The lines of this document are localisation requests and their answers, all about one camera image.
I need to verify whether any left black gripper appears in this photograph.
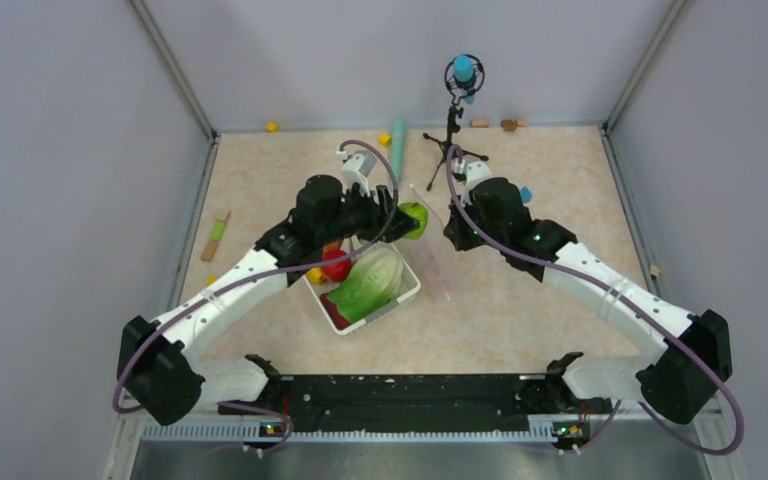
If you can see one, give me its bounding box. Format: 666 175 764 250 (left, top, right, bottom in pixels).
318 181 417 245

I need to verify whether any green toy apple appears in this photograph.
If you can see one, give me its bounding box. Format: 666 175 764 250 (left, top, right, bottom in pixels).
399 202 429 240

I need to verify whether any clear pink zip top bag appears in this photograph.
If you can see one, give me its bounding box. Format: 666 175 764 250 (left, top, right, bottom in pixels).
408 183 461 302

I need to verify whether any green toy napa cabbage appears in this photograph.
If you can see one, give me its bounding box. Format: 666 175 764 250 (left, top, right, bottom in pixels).
327 248 404 324

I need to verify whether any red toy apple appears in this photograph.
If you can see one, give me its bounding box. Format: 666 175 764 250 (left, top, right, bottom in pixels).
321 249 353 283

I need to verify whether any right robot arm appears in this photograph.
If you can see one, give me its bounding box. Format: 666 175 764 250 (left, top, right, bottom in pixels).
444 174 732 425

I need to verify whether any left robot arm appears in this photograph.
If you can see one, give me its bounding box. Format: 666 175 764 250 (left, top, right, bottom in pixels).
113 175 420 425

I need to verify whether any white perforated plastic basket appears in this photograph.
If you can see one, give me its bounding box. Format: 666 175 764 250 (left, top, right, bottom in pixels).
303 239 421 336

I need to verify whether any orange toy peach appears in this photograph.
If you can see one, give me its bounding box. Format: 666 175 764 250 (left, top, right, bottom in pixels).
323 241 341 254

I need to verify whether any blue toy block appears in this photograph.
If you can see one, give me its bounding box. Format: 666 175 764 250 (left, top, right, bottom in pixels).
520 186 533 205

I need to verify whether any black tripod microphone stand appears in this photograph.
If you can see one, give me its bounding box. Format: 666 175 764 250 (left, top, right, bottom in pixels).
422 90 473 191

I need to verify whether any yellow toy banana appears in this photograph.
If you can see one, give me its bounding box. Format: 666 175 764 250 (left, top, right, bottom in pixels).
305 267 328 285

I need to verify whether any teal cylindrical toy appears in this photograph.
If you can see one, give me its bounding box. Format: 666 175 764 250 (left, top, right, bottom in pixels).
389 117 407 185

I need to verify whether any dark red toy vegetable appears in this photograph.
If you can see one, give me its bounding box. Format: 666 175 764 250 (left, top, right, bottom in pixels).
319 293 351 332

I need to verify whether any blue microphone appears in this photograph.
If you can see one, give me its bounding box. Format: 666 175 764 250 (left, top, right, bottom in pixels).
444 54 485 106

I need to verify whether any green and wood toy knife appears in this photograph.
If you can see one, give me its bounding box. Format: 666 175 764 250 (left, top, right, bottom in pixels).
200 209 231 262

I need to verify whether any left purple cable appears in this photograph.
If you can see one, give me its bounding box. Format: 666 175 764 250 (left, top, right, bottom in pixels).
112 139 401 458

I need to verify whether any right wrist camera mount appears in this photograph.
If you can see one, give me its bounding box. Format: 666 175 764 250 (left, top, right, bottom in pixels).
453 159 493 191

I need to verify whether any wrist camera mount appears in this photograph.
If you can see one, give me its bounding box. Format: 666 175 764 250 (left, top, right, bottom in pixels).
336 149 377 197
453 159 493 191

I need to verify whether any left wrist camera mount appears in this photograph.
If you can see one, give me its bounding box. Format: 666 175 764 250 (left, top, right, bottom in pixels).
336 149 377 197

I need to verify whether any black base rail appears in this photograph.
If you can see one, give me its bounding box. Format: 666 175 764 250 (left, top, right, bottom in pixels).
253 374 612 433

